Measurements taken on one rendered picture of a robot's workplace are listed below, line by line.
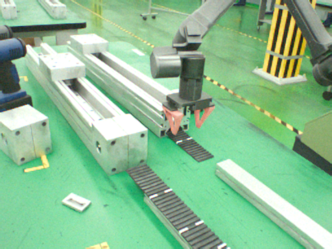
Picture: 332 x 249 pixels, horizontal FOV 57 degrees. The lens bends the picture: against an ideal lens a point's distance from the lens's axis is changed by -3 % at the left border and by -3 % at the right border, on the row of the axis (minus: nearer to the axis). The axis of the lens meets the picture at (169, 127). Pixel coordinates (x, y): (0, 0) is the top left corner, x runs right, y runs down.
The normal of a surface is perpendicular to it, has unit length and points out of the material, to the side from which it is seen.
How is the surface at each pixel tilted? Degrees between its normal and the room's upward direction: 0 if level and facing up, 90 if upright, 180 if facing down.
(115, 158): 90
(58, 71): 90
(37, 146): 90
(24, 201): 0
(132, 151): 90
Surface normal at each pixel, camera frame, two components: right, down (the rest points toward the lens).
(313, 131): -0.93, 0.12
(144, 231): 0.07, -0.88
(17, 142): 0.75, 0.36
